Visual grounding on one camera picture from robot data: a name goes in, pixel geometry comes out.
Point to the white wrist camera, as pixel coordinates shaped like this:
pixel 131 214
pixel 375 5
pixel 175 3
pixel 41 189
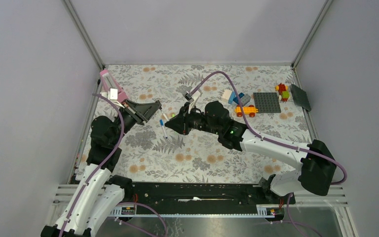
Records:
pixel 192 99
pixel 112 95

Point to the white and blue brick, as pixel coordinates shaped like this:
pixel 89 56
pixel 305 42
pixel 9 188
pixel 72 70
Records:
pixel 228 96

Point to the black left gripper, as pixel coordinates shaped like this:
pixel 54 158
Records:
pixel 141 113

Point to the white pen dark tip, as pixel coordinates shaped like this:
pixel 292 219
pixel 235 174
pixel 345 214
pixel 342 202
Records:
pixel 163 129

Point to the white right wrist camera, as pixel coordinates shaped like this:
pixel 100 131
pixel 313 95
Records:
pixel 192 99

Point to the floral table mat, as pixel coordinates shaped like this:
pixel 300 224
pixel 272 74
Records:
pixel 198 157

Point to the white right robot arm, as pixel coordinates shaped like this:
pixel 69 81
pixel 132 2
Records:
pixel 314 165

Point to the grey toy brick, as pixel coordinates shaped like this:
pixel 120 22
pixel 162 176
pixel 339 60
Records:
pixel 245 99

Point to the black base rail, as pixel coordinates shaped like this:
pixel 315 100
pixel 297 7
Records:
pixel 151 194

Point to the dark grey lego plate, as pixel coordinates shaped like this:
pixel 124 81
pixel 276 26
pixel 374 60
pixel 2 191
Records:
pixel 300 97

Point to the white cable duct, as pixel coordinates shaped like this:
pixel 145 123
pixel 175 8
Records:
pixel 195 209

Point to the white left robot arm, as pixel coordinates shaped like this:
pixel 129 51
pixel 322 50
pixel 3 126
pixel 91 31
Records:
pixel 99 191

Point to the pink metronome box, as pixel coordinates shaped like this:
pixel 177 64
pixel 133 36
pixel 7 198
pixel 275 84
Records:
pixel 108 81

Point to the red yellow green brick stack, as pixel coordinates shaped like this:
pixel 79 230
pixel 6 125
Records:
pixel 283 92

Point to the orange toy car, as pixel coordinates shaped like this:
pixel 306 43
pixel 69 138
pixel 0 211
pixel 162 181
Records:
pixel 250 110

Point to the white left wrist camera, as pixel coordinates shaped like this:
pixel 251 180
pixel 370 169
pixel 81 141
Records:
pixel 112 95

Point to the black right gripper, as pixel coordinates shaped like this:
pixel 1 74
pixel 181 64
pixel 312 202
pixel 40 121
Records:
pixel 181 121

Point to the grey lego baseplate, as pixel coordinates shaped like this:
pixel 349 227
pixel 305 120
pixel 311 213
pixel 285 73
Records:
pixel 267 102

